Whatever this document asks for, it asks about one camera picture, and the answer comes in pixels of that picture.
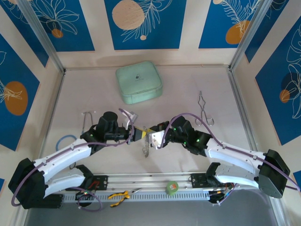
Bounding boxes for metal coil keychain with keys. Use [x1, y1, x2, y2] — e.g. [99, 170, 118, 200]
[141, 128, 151, 159]

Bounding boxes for black ribbed block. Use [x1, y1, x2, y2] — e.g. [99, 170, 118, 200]
[42, 194, 64, 210]

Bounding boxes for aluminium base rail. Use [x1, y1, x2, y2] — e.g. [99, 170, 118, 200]
[93, 173, 259, 189]

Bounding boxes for green tape roll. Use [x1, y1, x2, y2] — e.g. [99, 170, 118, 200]
[166, 180, 180, 196]

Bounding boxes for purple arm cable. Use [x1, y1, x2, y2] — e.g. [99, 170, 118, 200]
[11, 108, 135, 212]
[155, 113, 301, 207]

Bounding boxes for small electronics board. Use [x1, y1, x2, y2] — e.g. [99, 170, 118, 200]
[208, 182, 236, 203]
[75, 189, 94, 201]

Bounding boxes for mint green square case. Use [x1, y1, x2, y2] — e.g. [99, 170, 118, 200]
[115, 61, 164, 105]

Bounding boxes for metal crucible tongs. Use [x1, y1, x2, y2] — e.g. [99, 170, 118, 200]
[195, 91, 215, 127]

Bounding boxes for aluminium table side rail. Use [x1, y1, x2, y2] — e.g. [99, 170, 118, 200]
[14, 72, 66, 226]
[227, 68, 290, 226]

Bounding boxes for blue stethoscope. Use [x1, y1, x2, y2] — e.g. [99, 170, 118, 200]
[55, 110, 97, 152]

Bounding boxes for yellow handled pliers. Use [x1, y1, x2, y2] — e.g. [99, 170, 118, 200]
[108, 188, 143, 208]

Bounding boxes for aluminium frame post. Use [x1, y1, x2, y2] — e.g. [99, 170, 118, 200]
[17, 0, 66, 73]
[229, 0, 270, 71]

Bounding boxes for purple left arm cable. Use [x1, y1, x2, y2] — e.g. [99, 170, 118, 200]
[11, 108, 135, 212]

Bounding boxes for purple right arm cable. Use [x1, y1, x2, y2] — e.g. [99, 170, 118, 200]
[155, 113, 301, 207]

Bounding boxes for grey slotted cable duct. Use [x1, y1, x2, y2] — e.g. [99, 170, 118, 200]
[62, 190, 211, 202]

